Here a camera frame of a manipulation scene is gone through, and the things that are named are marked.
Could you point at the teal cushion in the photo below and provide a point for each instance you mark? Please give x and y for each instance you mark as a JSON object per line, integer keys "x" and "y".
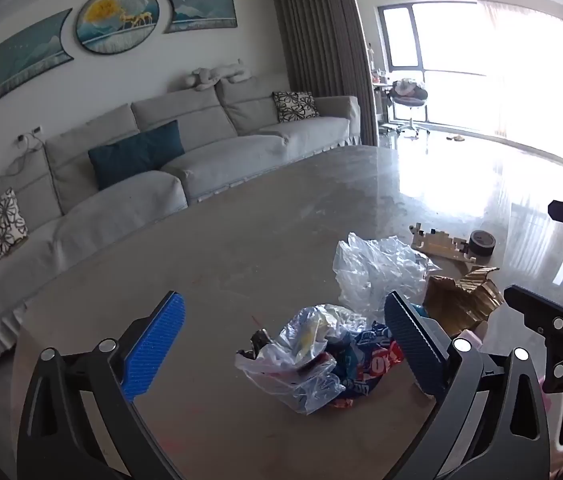
{"x": 134, "y": 155}

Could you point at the brown grey curtain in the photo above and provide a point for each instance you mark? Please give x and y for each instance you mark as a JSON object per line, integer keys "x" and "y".
{"x": 321, "y": 35}

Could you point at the small dark wrapper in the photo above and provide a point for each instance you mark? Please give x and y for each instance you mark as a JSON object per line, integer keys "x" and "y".
{"x": 260, "y": 338}

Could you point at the wall socket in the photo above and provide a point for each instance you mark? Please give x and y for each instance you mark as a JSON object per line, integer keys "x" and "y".
{"x": 31, "y": 133}

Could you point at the floral cushion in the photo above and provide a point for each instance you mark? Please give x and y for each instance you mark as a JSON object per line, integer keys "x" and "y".
{"x": 1, "y": 227}
{"x": 295, "y": 106}

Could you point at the torn brown cardboard piece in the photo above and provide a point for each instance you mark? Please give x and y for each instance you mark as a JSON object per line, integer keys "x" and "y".
{"x": 461, "y": 300}

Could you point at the pair of slippers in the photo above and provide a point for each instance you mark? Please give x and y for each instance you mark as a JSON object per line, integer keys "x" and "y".
{"x": 456, "y": 138}

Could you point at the large clear plastic bag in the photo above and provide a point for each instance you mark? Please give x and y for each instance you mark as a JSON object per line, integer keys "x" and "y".
{"x": 376, "y": 270}

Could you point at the black tape roll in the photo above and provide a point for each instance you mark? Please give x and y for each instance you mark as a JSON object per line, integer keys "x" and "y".
{"x": 482, "y": 242}

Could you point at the office chair with clothes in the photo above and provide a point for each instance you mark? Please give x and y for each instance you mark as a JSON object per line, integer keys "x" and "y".
{"x": 408, "y": 95}

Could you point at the clear bag yellow contents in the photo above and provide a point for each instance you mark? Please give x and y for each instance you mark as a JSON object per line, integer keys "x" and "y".
{"x": 286, "y": 360}

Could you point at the beige building block toy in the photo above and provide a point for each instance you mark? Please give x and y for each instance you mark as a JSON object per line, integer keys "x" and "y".
{"x": 444, "y": 247}

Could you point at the round deer wall painting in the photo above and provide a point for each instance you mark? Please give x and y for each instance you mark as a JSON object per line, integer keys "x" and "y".
{"x": 116, "y": 17}

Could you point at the sheer white curtain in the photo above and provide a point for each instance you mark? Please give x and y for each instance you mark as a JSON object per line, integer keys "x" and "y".
{"x": 536, "y": 80}

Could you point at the cluttered white desk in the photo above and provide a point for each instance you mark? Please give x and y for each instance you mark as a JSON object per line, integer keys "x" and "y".
{"x": 380, "y": 90}

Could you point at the curved teal wall painting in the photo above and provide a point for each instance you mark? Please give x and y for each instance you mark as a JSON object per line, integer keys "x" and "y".
{"x": 201, "y": 7}
{"x": 31, "y": 55}

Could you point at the white plush toy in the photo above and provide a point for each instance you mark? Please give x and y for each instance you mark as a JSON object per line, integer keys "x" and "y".
{"x": 214, "y": 76}

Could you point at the grey fabric sofa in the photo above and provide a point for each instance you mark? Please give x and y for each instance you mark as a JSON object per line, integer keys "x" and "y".
{"x": 111, "y": 210}

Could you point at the dark framed window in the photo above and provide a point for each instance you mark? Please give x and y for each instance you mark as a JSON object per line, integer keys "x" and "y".
{"x": 401, "y": 35}

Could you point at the blue red snack wrapper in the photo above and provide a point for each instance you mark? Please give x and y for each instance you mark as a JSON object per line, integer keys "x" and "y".
{"x": 371, "y": 360}

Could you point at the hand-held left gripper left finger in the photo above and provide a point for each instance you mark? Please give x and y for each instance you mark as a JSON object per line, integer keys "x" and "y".
{"x": 154, "y": 347}

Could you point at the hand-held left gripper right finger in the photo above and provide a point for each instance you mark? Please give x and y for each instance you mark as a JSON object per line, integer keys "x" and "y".
{"x": 414, "y": 347}

